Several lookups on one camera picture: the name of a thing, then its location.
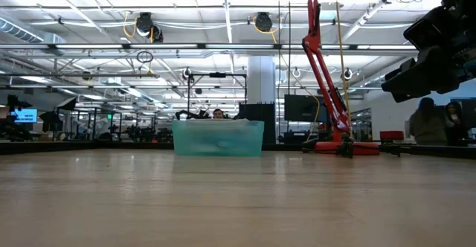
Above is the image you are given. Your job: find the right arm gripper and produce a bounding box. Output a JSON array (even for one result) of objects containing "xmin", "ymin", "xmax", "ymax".
[{"xmin": 381, "ymin": 19, "xmax": 476, "ymax": 103}]

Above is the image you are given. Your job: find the red box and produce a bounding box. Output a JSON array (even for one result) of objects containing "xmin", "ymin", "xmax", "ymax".
[{"xmin": 379, "ymin": 130, "xmax": 405, "ymax": 141}]

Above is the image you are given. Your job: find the large black monitor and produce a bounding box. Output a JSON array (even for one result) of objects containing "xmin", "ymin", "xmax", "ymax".
[{"xmin": 284, "ymin": 94, "xmax": 329, "ymax": 124}]

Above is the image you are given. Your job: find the black cabinet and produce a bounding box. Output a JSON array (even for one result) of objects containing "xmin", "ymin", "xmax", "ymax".
[{"xmin": 237, "ymin": 103, "xmax": 277, "ymax": 144}]

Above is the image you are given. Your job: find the teal plastic bin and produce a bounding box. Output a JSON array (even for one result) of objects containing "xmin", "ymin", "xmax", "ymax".
[{"xmin": 172, "ymin": 118, "xmax": 266, "ymax": 157}]

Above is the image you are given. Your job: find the black studio light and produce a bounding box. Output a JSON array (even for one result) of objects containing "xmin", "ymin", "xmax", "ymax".
[{"xmin": 57, "ymin": 97, "xmax": 78, "ymax": 112}]

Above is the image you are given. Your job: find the background computer monitor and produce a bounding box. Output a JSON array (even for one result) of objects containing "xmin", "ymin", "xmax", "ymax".
[{"xmin": 10, "ymin": 108, "xmax": 39, "ymax": 124}]

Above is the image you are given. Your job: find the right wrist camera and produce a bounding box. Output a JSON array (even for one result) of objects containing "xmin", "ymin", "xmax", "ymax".
[{"xmin": 403, "ymin": 4, "xmax": 453, "ymax": 51}]

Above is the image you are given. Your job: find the yellow hanging cord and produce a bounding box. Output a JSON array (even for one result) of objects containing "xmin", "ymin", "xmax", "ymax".
[{"xmin": 333, "ymin": 0, "xmax": 353, "ymax": 141}]

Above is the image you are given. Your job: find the black ceiling cable reel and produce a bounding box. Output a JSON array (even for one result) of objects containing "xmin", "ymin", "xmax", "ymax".
[
  {"xmin": 135, "ymin": 11, "xmax": 164, "ymax": 43},
  {"xmin": 254, "ymin": 11, "xmax": 274, "ymax": 33}
]

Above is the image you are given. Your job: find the black background frame rig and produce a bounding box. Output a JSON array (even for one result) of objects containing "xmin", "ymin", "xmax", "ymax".
[{"xmin": 187, "ymin": 72, "xmax": 248, "ymax": 121}]

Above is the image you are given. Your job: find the black table frame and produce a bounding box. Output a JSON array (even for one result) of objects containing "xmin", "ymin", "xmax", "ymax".
[{"xmin": 0, "ymin": 141, "xmax": 476, "ymax": 161}]

